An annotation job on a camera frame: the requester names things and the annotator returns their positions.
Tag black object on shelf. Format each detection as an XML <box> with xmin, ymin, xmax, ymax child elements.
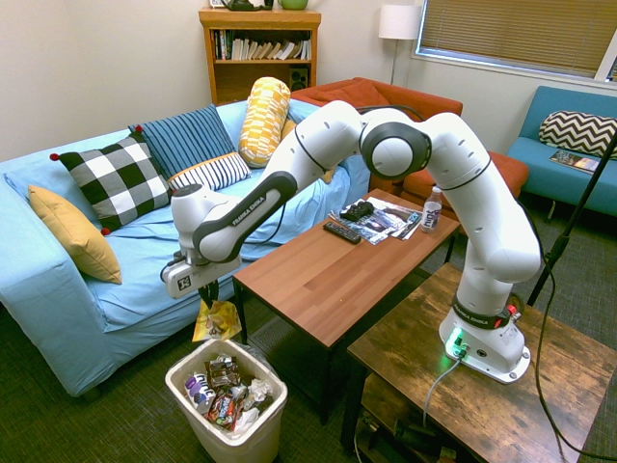
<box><xmin>225</xmin><ymin>0</ymin><xmax>275</xmax><ymax>13</ymax></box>

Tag black camera stand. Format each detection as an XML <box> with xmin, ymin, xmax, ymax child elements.
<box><xmin>526</xmin><ymin>139</ymin><xmax>617</xmax><ymax>308</ymax></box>

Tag floor vent grille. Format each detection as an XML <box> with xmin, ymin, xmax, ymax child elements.
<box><xmin>248</xmin><ymin>315</ymin><xmax>304</xmax><ymax>362</ymax></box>

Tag brown window blinds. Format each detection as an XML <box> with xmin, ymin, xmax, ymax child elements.
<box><xmin>416</xmin><ymin>0</ymin><xmax>617</xmax><ymax>81</ymax></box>

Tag yellow patterned bolster pillow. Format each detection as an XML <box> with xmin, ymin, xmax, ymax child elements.
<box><xmin>238</xmin><ymin>76</ymin><xmax>292</xmax><ymax>169</ymax></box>

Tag white shade floor lamp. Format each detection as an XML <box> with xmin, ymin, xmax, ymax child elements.
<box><xmin>378</xmin><ymin>4</ymin><xmax>423</xmax><ymax>86</ymax></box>

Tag black white checkered pillow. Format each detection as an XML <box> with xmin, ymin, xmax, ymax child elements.
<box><xmin>49</xmin><ymin>125</ymin><xmax>180</xmax><ymax>236</ymax></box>

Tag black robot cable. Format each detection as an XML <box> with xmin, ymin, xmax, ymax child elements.
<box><xmin>527</xmin><ymin>202</ymin><xmax>617</xmax><ymax>460</ymax></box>

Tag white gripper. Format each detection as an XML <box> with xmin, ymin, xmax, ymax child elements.
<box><xmin>161</xmin><ymin>252</ymin><xmax>243</xmax><ymax>309</ymax></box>

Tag blue white cover magazine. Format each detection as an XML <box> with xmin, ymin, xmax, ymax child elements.
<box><xmin>392</xmin><ymin>209</ymin><xmax>424</xmax><ymax>241</ymax></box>

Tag light blue sofa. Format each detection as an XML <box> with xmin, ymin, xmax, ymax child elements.
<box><xmin>0</xmin><ymin>98</ymin><xmax>372</xmax><ymax>399</ymax></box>

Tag crumpled white paper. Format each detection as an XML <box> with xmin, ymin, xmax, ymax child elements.
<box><xmin>247</xmin><ymin>378</ymin><xmax>275</xmax><ymax>402</ymax></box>

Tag reddish wood coffee table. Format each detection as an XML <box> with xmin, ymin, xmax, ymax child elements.
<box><xmin>232</xmin><ymin>188</ymin><xmax>462</xmax><ymax>425</ymax></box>

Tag brown chocolate wrapper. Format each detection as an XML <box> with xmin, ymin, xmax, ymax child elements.
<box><xmin>204</xmin><ymin>358</ymin><xmax>241</xmax><ymax>389</ymax></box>

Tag red snack wrapper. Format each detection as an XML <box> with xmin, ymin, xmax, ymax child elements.
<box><xmin>204</xmin><ymin>389</ymin><xmax>245</xmax><ymax>432</ymax></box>

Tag discarded purple label bottle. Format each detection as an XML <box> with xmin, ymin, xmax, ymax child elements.
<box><xmin>185</xmin><ymin>371</ymin><xmax>217</xmax><ymax>414</ymax></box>

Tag magazine with dark cover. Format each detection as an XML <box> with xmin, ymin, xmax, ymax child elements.
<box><xmin>548</xmin><ymin>149</ymin><xmax>602</xmax><ymax>176</ymax></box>

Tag mustard striped pillow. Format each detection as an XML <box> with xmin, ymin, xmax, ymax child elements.
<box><xmin>280</xmin><ymin>119</ymin><xmax>337</xmax><ymax>184</ymax></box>

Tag yellow chip bag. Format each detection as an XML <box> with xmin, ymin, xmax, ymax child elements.
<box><xmin>192</xmin><ymin>299</ymin><xmax>243</xmax><ymax>344</ymax></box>

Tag black game controller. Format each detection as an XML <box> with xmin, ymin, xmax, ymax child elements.
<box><xmin>339</xmin><ymin>201</ymin><xmax>375</xmax><ymax>223</ymax></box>

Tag black remote control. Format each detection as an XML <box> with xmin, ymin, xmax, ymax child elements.
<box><xmin>322</xmin><ymin>220</ymin><xmax>362</xmax><ymax>246</ymax></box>

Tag orange armchair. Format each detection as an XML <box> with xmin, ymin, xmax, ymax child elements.
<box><xmin>290</xmin><ymin>76</ymin><xmax>464</xmax><ymax>195</ymax></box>

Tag grey base cable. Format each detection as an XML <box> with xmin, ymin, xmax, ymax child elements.
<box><xmin>422</xmin><ymin>355</ymin><xmax>465</xmax><ymax>428</ymax></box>

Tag plain mustard pillow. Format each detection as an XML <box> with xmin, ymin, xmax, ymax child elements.
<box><xmin>27</xmin><ymin>184</ymin><xmax>123</xmax><ymax>286</ymax></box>

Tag dark cover glossy magazine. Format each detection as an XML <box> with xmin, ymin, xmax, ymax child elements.
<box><xmin>329</xmin><ymin>195</ymin><xmax>412</xmax><ymax>246</ymax></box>

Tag row of books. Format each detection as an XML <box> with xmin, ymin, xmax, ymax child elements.
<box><xmin>213</xmin><ymin>29</ymin><xmax>313</xmax><ymax>63</ymax></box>

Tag power strip under table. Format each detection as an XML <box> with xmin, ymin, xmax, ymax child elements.
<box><xmin>354</xmin><ymin>413</ymin><xmax>459</xmax><ymax>463</ymax></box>

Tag teal bench sofa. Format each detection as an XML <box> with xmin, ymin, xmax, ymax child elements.
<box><xmin>506</xmin><ymin>85</ymin><xmax>617</xmax><ymax>219</ymax></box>

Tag black white chevron pillow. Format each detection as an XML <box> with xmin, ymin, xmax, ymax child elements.
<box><xmin>538</xmin><ymin>110</ymin><xmax>617</xmax><ymax>160</ymax></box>

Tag white plastic trash bin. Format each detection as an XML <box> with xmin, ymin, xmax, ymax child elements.
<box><xmin>165</xmin><ymin>335</ymin><xmax>289</xmax><ymax>463</ymax></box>

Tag blue striped pillow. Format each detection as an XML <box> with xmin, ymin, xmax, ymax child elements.
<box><xmin>128</xmin><ymin>103</ymin><xmax>237</xmax><ymax>180</ymax></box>

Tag clear bottle purple label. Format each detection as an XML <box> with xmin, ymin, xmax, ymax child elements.
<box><xmin>420</xmin><ymin>184</ymin><xmax>444</xmax><ymax>234</ymax></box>

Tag orange ottoman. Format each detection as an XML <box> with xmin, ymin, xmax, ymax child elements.
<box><xmin>401</xmin><ymin>150</ymin><xmax>530</xmax><ymax>213</ymax></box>

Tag rustic dark wood table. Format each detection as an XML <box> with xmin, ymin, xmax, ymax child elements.
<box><xmin>339</xmin><ymin>262</ymin><xmax>617</xmax><ymax>463</ymax></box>

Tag wooden bookshelf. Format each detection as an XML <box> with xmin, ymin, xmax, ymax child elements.
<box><xmin>198</xmin><ymin>7</ymin><xmax>323</xmax><ymax>106</ymax></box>

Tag white navy striped pillow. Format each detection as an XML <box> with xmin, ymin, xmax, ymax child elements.
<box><xmin>167</xmin><ymin>151</ymin><xmax>253</xmax><ymax>194</ymax></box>

